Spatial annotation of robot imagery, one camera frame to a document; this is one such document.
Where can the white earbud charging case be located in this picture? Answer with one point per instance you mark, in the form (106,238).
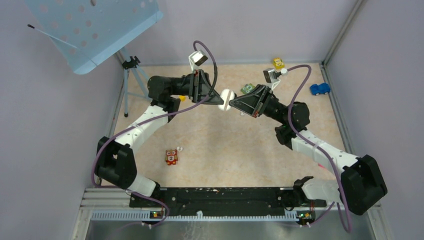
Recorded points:
(226,95)

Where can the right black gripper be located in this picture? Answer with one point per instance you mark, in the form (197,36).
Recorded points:
(255,102)

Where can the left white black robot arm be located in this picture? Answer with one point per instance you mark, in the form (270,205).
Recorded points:
(115,157)

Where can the red owl toy block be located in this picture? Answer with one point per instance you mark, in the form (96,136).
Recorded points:
(171,157)

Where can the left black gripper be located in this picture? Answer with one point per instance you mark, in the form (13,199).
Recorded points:
(200,88)

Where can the blue toy car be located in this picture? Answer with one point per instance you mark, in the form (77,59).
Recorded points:
(320,89)

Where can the light blue perforated board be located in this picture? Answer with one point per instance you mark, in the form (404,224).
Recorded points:
(88,32)

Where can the green owl toy block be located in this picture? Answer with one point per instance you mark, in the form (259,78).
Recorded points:
(247,88)

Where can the aluminium frame rail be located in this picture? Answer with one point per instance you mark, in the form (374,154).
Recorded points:
(105,214)

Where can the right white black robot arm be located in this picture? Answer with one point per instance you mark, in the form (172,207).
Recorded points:
(358,183)

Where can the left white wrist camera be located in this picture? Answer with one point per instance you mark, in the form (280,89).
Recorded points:
(196,59)

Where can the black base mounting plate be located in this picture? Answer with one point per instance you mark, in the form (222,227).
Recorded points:
(226,201)

